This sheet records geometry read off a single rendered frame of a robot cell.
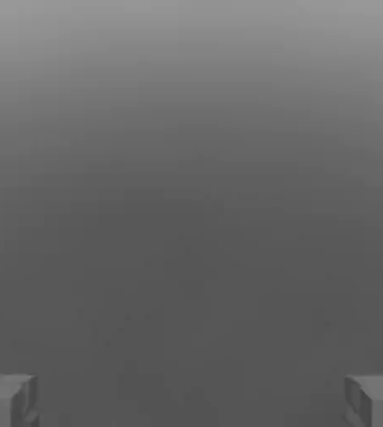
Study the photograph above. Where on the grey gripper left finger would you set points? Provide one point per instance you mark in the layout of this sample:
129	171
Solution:
1	403

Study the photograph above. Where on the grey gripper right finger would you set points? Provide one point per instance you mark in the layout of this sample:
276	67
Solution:
379	403

